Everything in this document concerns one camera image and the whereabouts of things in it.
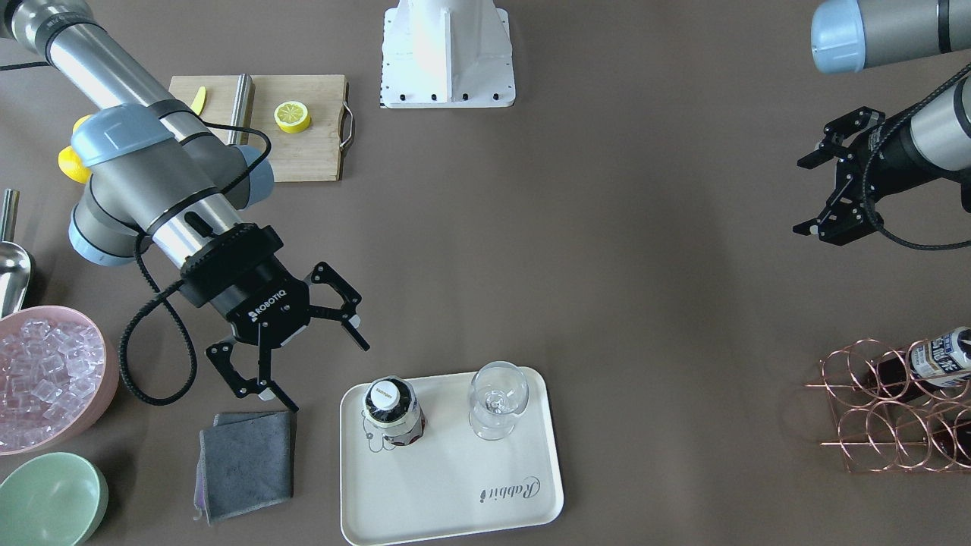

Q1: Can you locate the copper wire bottle basket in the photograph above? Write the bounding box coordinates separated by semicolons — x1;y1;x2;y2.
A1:
806;338;970;475

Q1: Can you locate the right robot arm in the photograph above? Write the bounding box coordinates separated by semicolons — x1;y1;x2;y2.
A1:
2;1;369;411

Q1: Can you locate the grey folded cloth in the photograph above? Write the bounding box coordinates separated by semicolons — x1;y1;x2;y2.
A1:
194;411;295;526

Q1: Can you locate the yellow lemon lower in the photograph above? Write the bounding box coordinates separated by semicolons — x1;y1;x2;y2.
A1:
58;146;91;184

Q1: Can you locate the yellow lemon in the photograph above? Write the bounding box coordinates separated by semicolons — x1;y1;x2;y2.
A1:
58;146;91;184
71;115;93;133

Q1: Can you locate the cream rabbit tray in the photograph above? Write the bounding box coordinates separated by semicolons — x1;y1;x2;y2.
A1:
340;367;564;545

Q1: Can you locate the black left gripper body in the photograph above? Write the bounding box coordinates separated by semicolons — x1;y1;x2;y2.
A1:
811;107;938;246

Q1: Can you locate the half lemon slice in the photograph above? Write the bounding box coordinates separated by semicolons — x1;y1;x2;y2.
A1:
273;100;312;134

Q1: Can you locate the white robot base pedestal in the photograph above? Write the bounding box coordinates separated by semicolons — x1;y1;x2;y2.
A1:
379;1;517;108

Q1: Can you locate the clear wine glass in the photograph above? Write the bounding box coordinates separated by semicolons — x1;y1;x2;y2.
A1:
468;362;530;441

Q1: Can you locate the yellow plastic knife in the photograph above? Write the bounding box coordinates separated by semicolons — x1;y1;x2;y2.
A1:
190;86;207;117

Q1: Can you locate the green bowl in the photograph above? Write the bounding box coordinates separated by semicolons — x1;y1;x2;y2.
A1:
1;452;108;545

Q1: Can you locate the steel cylinder muddler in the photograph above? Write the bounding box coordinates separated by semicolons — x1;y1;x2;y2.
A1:
226;74;254;146

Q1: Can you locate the pink bowl with ice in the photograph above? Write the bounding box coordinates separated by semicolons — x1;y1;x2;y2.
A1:
1;306;119;456

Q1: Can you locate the steel ice scoop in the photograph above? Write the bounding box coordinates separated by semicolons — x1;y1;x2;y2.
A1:
1;189;33;318

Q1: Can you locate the tea bottle white cap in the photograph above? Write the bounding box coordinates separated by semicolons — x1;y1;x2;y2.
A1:
362;375;426;450

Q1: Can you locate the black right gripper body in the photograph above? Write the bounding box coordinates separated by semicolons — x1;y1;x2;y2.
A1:
180;224;362;398

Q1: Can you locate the yellow lemon upper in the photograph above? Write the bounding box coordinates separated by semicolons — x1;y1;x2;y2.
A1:
71;115;93;133

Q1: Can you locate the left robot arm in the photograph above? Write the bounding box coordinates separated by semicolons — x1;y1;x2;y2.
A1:
792;1;970;251

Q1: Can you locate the wooden cutting board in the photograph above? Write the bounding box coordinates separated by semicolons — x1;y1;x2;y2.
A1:
168;74;353;183

